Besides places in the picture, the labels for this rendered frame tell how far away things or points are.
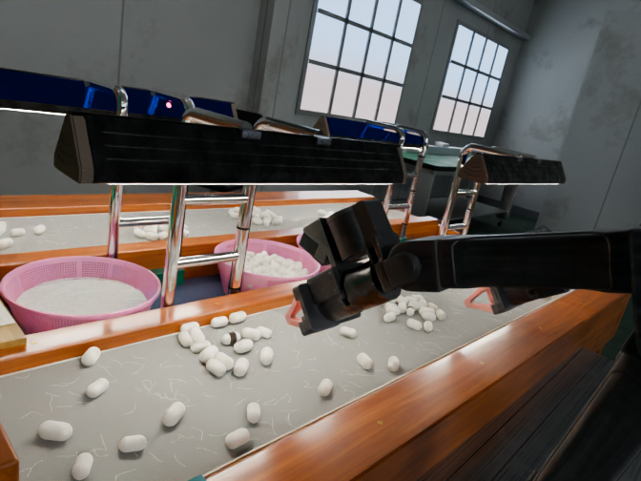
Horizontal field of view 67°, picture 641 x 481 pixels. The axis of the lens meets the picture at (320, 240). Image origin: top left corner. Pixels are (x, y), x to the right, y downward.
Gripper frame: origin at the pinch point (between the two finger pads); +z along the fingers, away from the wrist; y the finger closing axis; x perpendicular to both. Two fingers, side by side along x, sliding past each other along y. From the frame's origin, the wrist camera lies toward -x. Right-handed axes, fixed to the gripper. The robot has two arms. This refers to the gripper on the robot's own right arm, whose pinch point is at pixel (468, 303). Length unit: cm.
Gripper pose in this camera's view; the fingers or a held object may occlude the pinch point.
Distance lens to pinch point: 107.3
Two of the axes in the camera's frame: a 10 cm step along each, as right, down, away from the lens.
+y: -6.7, 0.6, -7.4
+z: -6.9, 3.3, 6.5
